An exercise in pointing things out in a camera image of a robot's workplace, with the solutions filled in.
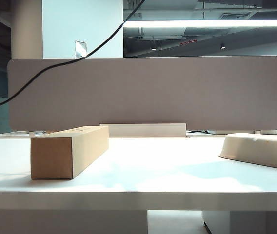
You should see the black charging cable white plug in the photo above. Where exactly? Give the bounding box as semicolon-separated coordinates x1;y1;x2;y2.
0;0;146;110

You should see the grey fabric desk divider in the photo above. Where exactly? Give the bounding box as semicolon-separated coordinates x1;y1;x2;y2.
7;56;277;133

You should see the long brown cardboard box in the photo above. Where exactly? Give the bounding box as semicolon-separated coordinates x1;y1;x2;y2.
30;125;110;180

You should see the beige pulp tray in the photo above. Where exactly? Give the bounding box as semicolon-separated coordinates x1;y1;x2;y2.
217;133;277;171

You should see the white table underframe panel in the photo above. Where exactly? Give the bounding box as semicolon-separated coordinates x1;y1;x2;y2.
0;209;148;234

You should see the white desk cable flap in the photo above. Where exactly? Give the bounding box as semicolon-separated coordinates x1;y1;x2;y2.
99;123;187;137

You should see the silver framed wall sign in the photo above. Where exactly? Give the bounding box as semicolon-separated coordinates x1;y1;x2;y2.
75;40;88;59

